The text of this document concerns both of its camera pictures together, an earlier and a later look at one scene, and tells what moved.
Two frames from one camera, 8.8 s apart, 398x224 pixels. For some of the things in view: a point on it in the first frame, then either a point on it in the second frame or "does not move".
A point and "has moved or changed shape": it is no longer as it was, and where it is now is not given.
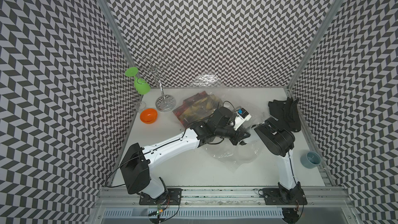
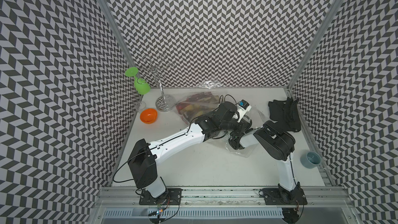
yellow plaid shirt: x=196 y=108 does not move
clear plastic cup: x=141 y=106 does not move
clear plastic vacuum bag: x=208 y=95 has moved or changed shape
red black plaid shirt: x=197 y=108 does not move
